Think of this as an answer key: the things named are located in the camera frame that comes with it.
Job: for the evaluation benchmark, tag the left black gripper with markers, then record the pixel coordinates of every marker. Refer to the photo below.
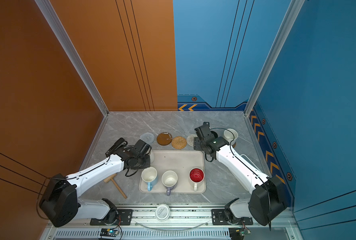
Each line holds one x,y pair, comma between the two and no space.
148,163

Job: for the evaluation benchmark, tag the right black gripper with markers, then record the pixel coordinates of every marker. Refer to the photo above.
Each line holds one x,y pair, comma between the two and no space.
196,144

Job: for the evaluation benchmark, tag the white multicolour woven coaster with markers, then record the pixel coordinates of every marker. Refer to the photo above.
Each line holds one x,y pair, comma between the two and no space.
191,139

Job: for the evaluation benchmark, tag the white mug blue handle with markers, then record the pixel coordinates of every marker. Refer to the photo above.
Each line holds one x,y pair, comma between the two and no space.
150,177

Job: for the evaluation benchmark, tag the rattan woven coaster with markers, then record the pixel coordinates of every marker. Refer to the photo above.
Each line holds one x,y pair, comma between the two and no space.
179,143

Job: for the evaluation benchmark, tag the grey woven coaster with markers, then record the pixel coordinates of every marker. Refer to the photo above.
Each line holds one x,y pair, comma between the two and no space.
148,138

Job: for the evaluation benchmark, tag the red inside mug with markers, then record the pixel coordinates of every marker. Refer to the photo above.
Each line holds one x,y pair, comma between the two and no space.
197,178

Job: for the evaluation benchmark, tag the white speckled mug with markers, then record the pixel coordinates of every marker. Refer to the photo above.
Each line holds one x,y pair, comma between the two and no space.
231,136

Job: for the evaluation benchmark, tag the white mug purple handle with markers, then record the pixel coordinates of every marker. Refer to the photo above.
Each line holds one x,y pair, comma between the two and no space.
169,180

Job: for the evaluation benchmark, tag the glossy brown round coaster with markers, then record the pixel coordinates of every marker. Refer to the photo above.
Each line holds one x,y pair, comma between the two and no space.
164,139

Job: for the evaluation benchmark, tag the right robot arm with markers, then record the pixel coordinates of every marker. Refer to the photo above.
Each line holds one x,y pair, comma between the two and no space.
268,195

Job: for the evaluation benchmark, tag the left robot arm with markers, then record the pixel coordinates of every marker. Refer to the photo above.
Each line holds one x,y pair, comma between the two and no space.
61,201

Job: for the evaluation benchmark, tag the beige serving tray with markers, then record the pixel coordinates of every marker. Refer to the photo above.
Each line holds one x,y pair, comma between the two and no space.
180,162

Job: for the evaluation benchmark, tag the black stapler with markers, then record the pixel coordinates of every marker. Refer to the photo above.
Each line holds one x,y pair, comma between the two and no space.
120,143

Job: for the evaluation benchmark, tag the wooden mallet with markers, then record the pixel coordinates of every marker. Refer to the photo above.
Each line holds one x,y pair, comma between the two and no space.
112,180

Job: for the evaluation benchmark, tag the white round lid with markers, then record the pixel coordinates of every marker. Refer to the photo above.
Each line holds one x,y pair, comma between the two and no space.
162,212

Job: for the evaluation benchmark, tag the left circuit board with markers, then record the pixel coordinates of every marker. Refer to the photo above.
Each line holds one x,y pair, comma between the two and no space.
110,234

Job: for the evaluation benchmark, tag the circuit board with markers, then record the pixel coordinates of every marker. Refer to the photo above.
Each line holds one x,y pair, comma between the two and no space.
110,234
236,233

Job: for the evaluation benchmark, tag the right circuit board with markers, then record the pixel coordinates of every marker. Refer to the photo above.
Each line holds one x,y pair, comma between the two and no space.
236,233

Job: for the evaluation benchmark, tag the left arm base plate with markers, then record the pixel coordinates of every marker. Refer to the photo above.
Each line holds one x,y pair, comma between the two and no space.
123,218

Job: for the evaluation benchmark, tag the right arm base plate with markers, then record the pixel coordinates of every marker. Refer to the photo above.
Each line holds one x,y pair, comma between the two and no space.
219,218

